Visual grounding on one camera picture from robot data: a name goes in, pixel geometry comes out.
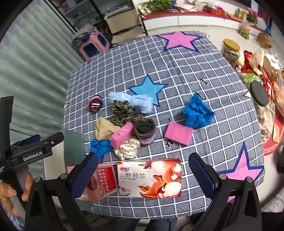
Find pile of snack packets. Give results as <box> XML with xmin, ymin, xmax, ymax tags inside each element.
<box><xmin>236</xmin><ymin>49</ymin><xmax>284</xmax><ymax>111</ymax></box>

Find person's left hand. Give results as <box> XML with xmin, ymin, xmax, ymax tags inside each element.
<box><xmin>0</xmin><ymin>173</ymin><xmax>34</xmax><ymax>217</ymax></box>

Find thick pink sponge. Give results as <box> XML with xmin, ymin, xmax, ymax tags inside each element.
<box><xmin>110</xmin><ymin>122</ymin><xmax>134</xmax><ymax>149</ymax></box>

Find beige sock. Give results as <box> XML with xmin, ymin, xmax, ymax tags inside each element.
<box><xmin>95</xmin><ymin>117</ymin><xmax>121</xmax><ymax>141</ymax></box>

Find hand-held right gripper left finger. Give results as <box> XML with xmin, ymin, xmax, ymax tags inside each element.
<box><xmin>24</xmin><ymin>152</ymin><xmax>99</xmax><ymax>231</ymax></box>

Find brown paper bag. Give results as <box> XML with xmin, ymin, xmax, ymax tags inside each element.
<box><xmin>256</xmin><ymin>32</ymin><xmax>273</xmax><ymax>49</ymax></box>

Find leopard print scrunchie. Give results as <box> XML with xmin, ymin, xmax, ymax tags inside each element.
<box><xmin>106</xmin><ymin>100</ymin><xmax>144</xmax><ymax>127</ymax></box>

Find yellow bag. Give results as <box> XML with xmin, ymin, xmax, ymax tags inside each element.
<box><xmin>239</xmin><ymin>22</ymin><xmax>251</xmax><ymax>40</ymax></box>

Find red floral tissue box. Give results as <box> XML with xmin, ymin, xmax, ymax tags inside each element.
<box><xmin>67</xmin><ymin>158</ymin><xmax>183</xmax><ymax>201</ymax></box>

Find grey-green storage box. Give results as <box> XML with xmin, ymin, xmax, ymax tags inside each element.
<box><xmin>63</xmin><ymin>130</ymin><xmax>86</xmax><ymax>167</ymax></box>

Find red round mat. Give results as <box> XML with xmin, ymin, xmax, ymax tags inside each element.
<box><xmin>262</xmin><ymin>111</ymin><xmax>284</xmax><ymax>157</ymax></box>

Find striped knit hat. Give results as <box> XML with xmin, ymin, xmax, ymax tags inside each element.
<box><xmin>133</xmin><ymin>118</ymin><xmax>156</xmax><ymax>146</ymax></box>

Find green curtain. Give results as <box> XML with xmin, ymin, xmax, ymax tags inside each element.
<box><xmin>0</xmin><ymin>0</ymin><xmax>86</xmax><ymax>171</ymax></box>

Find black round disc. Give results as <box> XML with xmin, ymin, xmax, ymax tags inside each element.
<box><xmin>250</xmin><ymin>80</ymin><xmax>269</xmax><ymax>106</ymax></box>

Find cardboard box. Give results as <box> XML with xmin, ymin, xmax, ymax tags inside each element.
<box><xmin>105</xmin><ymin>9</ymin><xmax>143</xmax><ymax>44</ymax></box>

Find white counter with red edge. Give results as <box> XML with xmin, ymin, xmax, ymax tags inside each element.
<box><xmin>142</xmin><ymin>9</ymin><xmax>264</xmax><ymax>31</ymax></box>

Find small blue crumpled glove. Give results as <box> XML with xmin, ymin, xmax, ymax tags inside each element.
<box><xmin>89</xmin><ymin>139</ymin><xmax>113</xmax><ymax>159</ymax></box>

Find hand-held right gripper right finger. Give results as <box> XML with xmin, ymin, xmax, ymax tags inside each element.
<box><xmin>188</xmin><ymin>152</ymin><xmax>263</xmax><ymax>231</ymax></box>

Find green plants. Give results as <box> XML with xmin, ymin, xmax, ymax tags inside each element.
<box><xmin>138</xmin><ymin>0</ymin><xmax>178</xmax><ymax>14</ymax></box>

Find pink plastic stool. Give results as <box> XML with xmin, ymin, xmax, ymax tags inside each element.
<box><xmin>79</xmin><ymin>30</ymin><xmax>110</xmax><ymax>61</ymax></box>

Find light blue plastic cover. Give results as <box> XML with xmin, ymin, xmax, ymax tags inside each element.
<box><xmin>109</xmin><ymin>92</ymin><xmax>154</xmax><ymax>114</ymax></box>

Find glass jar with gold lid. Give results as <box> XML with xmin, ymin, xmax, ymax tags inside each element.
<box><xmin>222</xmin><ymin>38</ymin><xmax>241</xmax><ymax>65</ymax></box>

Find white polka dot scrunchie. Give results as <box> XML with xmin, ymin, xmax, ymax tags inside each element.
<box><xmin>114</xmin><ymin>138</ymin><xmax>141</xmax><ymax>160</ymax></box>

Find large blue glove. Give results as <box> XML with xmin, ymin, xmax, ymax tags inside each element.
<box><xmin>182</xmin><ymin>94</ymin><xmax>215</xmax><ymax>129</ymax></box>

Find grey checked star tablecloth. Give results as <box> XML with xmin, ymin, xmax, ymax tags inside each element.
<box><xmin>63</xmin><ymin>31</ymin><xmax>265</xmax><ymax>221</ymax></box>

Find glass cabinet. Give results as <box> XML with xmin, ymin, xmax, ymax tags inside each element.
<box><xmin>50</xmin><ymin>0</ymin><xmax>136</xmax><ymax>34</ymax></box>

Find beige cloth bag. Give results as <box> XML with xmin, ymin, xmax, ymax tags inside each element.
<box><xmin>255</xmin><ymin>101</ymin><xmax>277</xmax><ymax>145</ymax></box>

